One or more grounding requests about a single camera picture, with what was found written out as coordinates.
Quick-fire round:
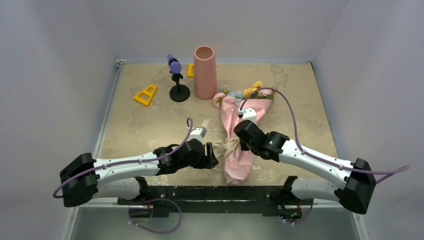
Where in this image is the cream printed ribbon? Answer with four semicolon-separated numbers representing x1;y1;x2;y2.
212;136;240;159

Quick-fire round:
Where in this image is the pink flower bouquet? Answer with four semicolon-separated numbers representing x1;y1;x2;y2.
213;81;274;185

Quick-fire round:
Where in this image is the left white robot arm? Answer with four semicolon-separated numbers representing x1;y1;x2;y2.
59;139;219;208

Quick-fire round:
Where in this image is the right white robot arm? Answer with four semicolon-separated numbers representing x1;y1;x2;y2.
233;120;377;215

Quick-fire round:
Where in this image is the pink tall vase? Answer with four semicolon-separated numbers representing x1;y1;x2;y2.
193;45;218;100

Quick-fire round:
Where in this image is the yellow block behind vase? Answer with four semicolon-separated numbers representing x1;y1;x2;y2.
187;63;194;78

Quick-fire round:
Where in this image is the black stand purple microphone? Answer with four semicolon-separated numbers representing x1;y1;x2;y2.
167;54;191;103

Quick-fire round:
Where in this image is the yellow triangular block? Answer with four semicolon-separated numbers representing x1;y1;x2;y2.
133;84;157;107

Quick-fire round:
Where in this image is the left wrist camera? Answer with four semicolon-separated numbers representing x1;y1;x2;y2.
187;126;207;145

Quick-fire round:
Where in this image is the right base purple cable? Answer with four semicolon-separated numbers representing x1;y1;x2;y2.
281;200;315;226

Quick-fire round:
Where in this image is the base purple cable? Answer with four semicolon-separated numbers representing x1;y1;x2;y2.
128;198;183;235
281;200;315;226

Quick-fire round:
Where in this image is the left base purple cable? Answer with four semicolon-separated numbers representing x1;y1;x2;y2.
128;198;183;235

